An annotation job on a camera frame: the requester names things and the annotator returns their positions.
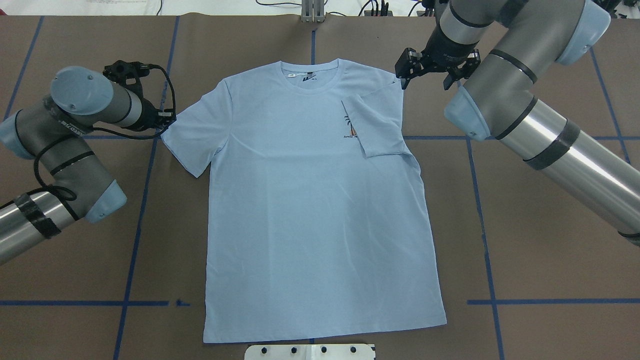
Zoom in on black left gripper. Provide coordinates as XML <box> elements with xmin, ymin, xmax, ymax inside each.
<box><xmin>135</xmin><ymin>102</ymin><xmax>176</xmax><ymax>132</ymax></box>

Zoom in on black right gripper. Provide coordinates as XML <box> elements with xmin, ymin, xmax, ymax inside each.
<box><xmin>394</xmin><ymin>47</ymin><xmax>482</xmax><ymax>91</ymax></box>

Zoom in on light blue t-shirt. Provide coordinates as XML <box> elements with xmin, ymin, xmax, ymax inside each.
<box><xmin>162</xmin><ymin>58</ymin><xmax>447</xmax><ymax>344</ymax></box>

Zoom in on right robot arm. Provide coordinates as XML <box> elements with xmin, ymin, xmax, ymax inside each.
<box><xmin>394</xmin><ymin>0</ymin><xmax>640</xmax><ymax>246</ymax></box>

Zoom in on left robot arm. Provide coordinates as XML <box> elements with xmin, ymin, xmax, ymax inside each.
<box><xmin>1</xmin><ymin>60</ymin><xmax>176</xmax><ymax>264</ymax></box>

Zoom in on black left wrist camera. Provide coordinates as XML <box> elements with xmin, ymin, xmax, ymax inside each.
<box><xmin>102</xmin><ymin>60</ymin><xmax>151</xmax><ymax>87</ymax></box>

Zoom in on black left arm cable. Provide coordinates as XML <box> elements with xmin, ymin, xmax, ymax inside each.
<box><xmin>33</xmin><ymin>64</ymin><xmax>177</xmax><ymax>202</ymax></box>

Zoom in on aluminium frame post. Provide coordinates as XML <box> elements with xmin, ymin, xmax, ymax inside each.
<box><xmin>300</xmin><ymin>0</ymin><xmax>326</xmax><ymax>23</ymax></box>

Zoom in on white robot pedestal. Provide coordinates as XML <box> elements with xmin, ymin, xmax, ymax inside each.
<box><xmin>244</xmin><ymin>343</ymin><xmax>377</xmax><ymax>360</ymax></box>

